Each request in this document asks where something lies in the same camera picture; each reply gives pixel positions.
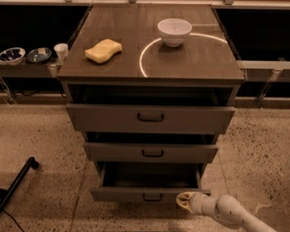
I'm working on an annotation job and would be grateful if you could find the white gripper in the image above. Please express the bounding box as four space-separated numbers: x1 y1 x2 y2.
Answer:
176 191 218 217

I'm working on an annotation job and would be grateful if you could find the grey drawer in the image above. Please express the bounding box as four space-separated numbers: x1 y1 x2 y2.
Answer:
67 103 235 134
91 161 211 203
83 142 218 163

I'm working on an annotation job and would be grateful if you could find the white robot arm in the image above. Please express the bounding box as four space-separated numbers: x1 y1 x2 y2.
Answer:
176 191 277 232

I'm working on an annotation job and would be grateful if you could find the grey drawer cabinet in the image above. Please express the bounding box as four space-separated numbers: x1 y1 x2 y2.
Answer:
56 3 246 166

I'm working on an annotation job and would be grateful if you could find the yellow sponge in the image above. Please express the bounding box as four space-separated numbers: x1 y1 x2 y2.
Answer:
84 39 122 64

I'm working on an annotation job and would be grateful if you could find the white ceramic bowl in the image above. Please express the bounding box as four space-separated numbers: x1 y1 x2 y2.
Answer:
158 18 192 47

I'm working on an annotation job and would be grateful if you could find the black stand leg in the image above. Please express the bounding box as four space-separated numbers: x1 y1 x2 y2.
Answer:
0 157 40 215

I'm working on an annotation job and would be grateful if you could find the white paper cup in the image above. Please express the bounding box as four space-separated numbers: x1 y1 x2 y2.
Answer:
54 43 69 62

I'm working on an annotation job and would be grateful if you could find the dark blue plate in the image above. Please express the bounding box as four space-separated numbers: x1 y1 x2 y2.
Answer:
27 47 52 64

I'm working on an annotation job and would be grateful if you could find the low side shelf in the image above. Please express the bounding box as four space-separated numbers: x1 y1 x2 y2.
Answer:
0 58 62 78

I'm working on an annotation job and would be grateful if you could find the blue patterned bowl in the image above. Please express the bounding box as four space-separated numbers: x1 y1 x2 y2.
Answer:
0 47 25 66

